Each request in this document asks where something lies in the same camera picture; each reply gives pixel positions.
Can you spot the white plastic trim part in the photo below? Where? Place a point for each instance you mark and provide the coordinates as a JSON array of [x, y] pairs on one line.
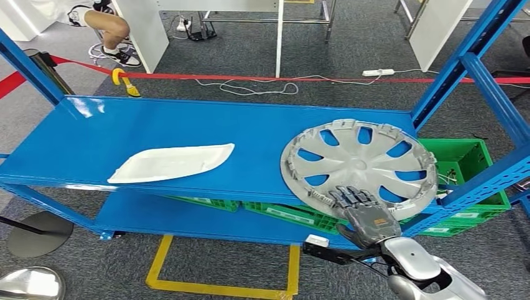
[[174, 163]]

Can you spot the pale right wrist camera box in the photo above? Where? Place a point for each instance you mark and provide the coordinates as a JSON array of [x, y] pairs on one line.
[[316, 241]]

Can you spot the yellow belt clip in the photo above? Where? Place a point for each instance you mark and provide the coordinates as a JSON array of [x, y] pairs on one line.
[[132, 90]]

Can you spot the seated person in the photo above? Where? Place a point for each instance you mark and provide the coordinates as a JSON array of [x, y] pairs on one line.
[[109, 27]]

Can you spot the white cabinet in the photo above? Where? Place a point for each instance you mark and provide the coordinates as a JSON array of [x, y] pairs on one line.
[[20, 16]]

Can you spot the green plastic folding crate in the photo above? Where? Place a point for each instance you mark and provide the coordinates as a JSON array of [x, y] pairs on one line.
[[215, 203], [439, 230], [290, 215]]

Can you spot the grey plastic wheel hubcap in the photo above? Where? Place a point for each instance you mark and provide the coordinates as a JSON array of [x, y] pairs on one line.
[[358, 165]]

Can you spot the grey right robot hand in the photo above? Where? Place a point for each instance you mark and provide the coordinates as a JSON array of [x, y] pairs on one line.
[[372, 223]]

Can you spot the white power strip with plugs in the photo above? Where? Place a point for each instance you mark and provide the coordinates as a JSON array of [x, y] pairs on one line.
[[183, 25]]

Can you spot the long white power strip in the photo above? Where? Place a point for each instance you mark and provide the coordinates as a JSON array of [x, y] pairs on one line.
[[377, 72]]

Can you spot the open green plastic crate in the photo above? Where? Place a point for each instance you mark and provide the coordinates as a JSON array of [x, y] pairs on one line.
[[455, 155]]

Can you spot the steel tube table frame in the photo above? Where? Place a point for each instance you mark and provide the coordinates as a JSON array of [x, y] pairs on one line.
[[330, 25]]

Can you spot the chrome belt stanchion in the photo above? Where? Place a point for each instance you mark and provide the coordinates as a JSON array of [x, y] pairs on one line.
[[29, 285], [54, 74]]

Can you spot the blue metal shelf rack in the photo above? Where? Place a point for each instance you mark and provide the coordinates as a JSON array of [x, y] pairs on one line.
[[165, 124]]

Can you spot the short red barrier belt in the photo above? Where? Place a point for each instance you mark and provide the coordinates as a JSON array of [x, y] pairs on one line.
[[82, 65]]

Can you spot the thin red barrier belt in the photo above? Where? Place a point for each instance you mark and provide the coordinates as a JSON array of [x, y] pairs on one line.
[[331, 78]]

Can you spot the black stanchion with round base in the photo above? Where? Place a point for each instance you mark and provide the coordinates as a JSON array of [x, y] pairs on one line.
[[41, 236]]

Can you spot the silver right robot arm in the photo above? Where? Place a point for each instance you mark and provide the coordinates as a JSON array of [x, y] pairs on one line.
[[414, 261]]

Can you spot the white desk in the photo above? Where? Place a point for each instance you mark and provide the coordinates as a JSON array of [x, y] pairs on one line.
[[140, 29]]

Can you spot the white desk panel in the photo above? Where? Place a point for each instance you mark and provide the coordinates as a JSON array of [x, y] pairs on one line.
[[439, 33]]

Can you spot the wide red barrier belt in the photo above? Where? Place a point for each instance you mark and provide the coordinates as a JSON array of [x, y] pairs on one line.
[[10, 85]]

